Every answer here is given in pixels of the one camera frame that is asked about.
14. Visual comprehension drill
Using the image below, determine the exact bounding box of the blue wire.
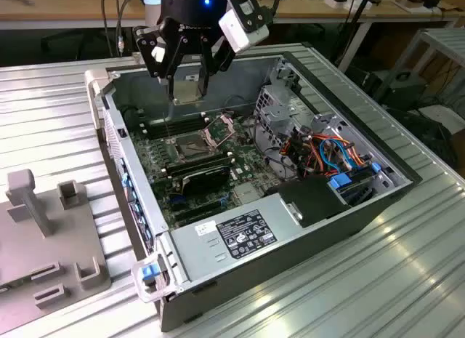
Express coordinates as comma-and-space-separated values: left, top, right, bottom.
318, 135, 356, 172

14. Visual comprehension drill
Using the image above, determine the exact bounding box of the wooden desk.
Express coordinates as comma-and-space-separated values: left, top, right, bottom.
0, 0, 465, 30

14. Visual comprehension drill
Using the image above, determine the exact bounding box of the metal socket cover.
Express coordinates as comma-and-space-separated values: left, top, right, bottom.
201, 113, 234, 147

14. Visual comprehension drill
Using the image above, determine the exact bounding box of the grey power supply unit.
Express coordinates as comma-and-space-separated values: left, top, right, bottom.
170, 192, 302, 284

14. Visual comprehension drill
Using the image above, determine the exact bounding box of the open PC case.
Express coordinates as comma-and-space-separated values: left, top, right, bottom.
84, 50, 424, 334

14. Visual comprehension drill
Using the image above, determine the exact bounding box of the black expansion slot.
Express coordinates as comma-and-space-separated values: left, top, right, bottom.
177, 206, 228, 225
173, 198, 223, 217

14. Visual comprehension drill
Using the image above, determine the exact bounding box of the green motherboard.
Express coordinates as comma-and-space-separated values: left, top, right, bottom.
125, 110, 270, 230

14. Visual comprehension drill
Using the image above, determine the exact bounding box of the slatted metal side table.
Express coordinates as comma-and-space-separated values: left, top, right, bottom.
394, 27, 465, 112

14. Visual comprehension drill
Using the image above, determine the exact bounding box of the grey parts rack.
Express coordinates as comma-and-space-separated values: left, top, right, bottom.
0, 169, 112, 312

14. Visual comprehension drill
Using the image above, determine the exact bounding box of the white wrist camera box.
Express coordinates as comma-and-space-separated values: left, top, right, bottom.
217, 7, 270, 56

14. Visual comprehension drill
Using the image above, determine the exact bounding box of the orange wire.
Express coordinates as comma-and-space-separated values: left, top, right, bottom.
304, 133, 364, 164

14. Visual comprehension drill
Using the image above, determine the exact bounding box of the CPU with silver top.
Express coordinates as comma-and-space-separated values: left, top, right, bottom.
172, 75, 205, 105

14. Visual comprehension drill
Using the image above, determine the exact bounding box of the CPU socket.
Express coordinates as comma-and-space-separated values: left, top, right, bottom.
167, 129, 217, 163

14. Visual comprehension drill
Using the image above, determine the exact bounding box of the metal drive cage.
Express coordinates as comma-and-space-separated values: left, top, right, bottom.
254, 84, 314, 161

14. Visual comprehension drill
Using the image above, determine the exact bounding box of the white-clip RAM slot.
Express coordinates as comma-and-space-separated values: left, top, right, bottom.
139, 110, 206, 130
165, 153, 229, 172
144, 118, 210, 136

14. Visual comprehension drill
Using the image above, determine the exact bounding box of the blue disk carrier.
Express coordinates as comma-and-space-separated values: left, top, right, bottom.
328, 172, 355, 190

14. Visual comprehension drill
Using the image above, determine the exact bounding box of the silver chipset heatsink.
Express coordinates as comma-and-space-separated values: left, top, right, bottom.
234, 183, 263, 204

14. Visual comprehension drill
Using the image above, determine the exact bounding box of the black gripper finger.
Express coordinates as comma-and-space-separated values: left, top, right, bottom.
132, 23, 185, 101
198, 25, 239, 97

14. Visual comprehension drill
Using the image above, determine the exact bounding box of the black plastic shroud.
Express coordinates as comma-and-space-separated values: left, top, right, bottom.
264, 177, 352, 228

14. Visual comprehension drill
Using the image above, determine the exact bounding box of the brown cardboard box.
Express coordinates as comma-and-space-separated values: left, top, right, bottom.
394, 0, 426, 12

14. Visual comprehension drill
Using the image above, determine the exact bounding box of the RAM stick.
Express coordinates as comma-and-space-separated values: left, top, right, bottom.
166, 156, 234, 180

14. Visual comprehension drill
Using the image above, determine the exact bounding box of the graphics card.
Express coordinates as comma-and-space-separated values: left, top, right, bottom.
180, 166, 232, 198

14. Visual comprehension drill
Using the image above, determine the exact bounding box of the black box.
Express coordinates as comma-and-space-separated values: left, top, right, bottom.
383, 71, 426, 112

